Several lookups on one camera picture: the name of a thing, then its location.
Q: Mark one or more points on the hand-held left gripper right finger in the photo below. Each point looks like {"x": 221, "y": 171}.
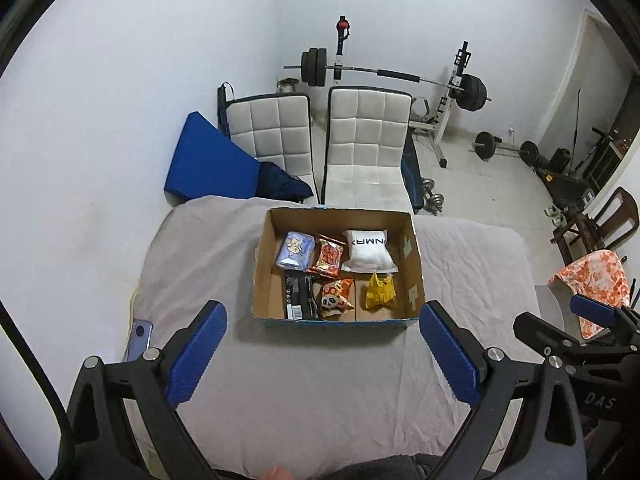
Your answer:
{"x": 450, "y": 355}

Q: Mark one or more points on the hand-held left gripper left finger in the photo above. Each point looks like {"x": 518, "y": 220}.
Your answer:
{"x": 197, "y": 355}

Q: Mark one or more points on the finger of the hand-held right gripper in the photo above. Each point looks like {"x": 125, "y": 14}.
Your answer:
{"x": 592, "y": 310}
{"x": 542, "y": 335}

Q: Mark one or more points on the yellow packet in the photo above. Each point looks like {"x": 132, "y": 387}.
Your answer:
{"x": 380, "y": 292}

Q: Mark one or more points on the black packet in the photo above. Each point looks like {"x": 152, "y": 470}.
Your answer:
{"x": 300, "y": 295}

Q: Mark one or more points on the cardboard box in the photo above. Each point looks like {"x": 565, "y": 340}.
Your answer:
{"x": 270, "y": 260}

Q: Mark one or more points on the orange panda snack packet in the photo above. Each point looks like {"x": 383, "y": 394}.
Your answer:
{"x": 336, "y": 297}

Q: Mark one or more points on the white soft packet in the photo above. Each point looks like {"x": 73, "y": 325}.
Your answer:
{"x": 367, "y": 250}

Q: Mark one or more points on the light blue tissue packet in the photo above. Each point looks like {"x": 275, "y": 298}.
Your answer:
{"x": 295, "y": 250}

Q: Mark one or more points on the red snack packet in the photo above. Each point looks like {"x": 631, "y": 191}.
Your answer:
{"x": 327, "y": 256}

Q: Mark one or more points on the orange floral towel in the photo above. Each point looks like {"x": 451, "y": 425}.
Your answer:
{"x": 595, "y": 270}

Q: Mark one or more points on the blue smartphone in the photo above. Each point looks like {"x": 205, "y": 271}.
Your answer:
{"x": 140, "y": 337}

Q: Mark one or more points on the pair of white shoes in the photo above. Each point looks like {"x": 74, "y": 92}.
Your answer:
{"x": 556, "y": 215}

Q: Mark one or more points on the dark wooden chair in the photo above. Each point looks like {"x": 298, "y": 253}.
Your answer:
{"x": 620, "y": 210}

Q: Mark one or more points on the grey table sheet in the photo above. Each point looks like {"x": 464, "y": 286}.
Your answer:
{"x": 325, "y": 385}

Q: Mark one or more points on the person's dark fleece clothing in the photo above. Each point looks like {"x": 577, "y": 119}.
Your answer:
{"x": 375, "y": 470}

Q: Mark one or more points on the chrome dumbbell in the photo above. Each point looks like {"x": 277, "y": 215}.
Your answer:
{"x": 436, "y": 203}
{"x": 429, "y": 186}

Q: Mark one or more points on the black speaker box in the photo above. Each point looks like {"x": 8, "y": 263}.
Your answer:
{"x": 559, "y": 160}

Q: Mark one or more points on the black exercise machine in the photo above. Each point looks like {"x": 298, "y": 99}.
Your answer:
{"x": 597, "y": 152}

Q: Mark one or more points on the blue foam mat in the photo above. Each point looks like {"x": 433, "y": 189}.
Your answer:
{"x": 210, "y": 170}

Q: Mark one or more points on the dark blue cloth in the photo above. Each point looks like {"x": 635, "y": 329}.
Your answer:
{"x": 280, "y": 182}

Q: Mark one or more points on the short barbell with plates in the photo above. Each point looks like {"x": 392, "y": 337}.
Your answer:
{"x": 485, "y": 146}

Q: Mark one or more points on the white quilted chair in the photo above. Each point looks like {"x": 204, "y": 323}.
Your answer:
{"x": 270, "y": 130}
{"x": 365, "y": 135}

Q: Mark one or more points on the long barbell with plates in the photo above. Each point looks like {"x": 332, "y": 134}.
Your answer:
{"x": 395, "y": 74}

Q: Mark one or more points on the door frame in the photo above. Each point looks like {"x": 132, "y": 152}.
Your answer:
{"x": 580, "y": 50}

